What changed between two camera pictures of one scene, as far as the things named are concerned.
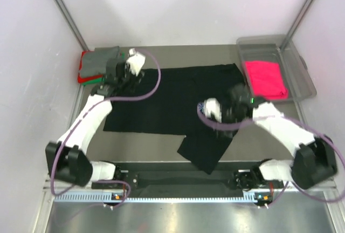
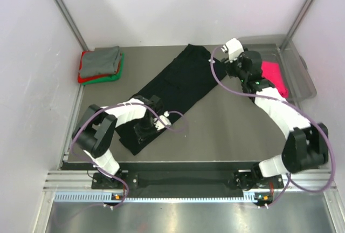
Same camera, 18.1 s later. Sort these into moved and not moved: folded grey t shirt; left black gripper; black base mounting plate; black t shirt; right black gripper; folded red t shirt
Moved: black t shirt; left black gripper; right black gripper
Not moved: folded red t shirt; black base mounting plate; folded grey t shirt
